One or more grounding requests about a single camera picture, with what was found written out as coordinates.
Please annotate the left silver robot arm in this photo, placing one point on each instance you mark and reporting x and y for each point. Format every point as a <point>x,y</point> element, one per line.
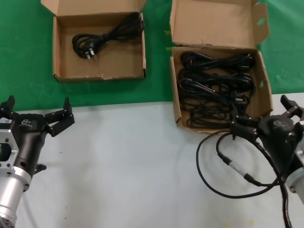
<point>9,194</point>

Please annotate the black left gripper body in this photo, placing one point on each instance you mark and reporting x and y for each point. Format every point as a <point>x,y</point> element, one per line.
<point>31,133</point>

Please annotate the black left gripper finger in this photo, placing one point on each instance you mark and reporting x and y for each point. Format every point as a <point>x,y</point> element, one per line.
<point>60,120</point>
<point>8,108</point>

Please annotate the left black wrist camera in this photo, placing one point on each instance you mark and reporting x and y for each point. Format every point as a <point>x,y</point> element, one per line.
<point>4,126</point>

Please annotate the shallow cardboard box torn rim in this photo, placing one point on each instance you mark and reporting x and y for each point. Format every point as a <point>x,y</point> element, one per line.
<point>107,66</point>

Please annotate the silver camera bracket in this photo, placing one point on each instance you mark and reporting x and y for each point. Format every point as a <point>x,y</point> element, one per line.
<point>6,134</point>
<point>301,154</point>

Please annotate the cardboard box with tall lid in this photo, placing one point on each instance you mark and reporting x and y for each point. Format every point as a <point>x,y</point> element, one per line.
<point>213,21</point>

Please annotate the small black lever knob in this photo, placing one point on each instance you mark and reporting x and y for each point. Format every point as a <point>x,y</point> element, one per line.
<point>40,167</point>

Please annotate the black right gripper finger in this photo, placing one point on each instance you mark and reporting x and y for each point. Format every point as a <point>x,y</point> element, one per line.
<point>245,129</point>
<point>293,109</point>

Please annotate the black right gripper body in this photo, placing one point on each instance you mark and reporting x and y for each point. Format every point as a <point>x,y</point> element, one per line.
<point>278,135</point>

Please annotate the right silver camera bracket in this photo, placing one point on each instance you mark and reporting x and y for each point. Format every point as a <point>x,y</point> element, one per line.
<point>301,154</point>

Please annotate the left silver camera bracket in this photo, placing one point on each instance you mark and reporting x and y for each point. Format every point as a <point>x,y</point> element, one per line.
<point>6,134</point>

